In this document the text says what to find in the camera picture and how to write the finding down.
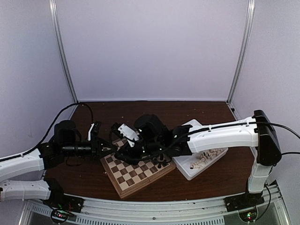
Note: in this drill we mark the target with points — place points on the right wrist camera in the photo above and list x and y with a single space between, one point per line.
125 132

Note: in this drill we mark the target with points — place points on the white chess pieces pile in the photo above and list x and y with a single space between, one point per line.
205 158

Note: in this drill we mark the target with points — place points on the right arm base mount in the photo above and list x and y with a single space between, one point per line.
243 201

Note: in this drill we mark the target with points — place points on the white divided plastic tray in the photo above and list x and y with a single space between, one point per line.
200 144

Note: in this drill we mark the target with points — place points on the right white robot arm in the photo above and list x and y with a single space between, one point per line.
255 131

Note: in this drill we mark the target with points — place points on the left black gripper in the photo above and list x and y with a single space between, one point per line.
96 152

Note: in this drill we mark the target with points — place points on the wooden chessboard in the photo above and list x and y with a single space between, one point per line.
128 179

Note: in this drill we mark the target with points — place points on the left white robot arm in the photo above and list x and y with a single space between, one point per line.
44 156

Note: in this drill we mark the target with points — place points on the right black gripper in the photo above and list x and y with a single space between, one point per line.
130 159

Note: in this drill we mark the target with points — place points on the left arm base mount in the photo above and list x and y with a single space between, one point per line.
68 204

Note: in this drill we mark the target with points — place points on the aluminium frame rail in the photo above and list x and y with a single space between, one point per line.
210 211

